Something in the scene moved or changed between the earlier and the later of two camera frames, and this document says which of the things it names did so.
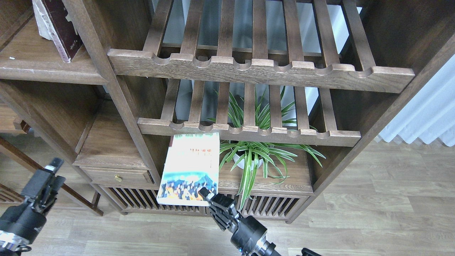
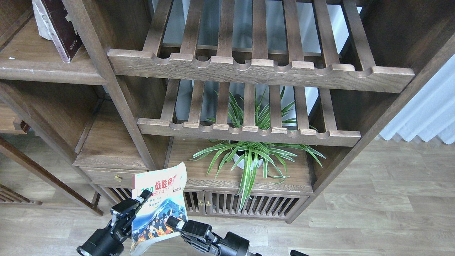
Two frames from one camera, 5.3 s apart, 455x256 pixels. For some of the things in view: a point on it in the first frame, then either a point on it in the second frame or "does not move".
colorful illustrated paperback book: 192,163 → 168,185
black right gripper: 249,229 → 232,244
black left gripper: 23,222 → 107,241
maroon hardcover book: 63,31 does not move
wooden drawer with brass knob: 118,175 does not move
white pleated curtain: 430,115 does not move
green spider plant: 272,157 does not move
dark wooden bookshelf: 264,102 does not move
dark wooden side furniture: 10,124 does not move
